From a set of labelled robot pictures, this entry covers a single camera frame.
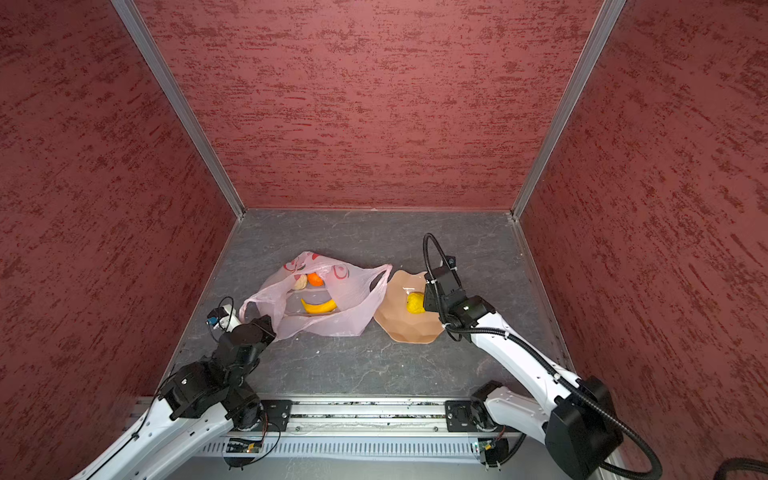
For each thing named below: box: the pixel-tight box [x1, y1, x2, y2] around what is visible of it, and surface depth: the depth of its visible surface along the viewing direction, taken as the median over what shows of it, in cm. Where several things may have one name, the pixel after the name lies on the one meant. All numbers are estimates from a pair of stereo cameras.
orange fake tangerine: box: [307, 272, 325, 287], surface depth 97 cm
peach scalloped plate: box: [374, 270, 445, 345], surface depth 91 cm
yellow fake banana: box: [300, 298, 338, 314], surface depth 94 cm
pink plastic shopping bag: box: [239, 251, 393, 341], surface depth 89 cm
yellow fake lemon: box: [406, 291, 426, 315], surface depth 91 cm
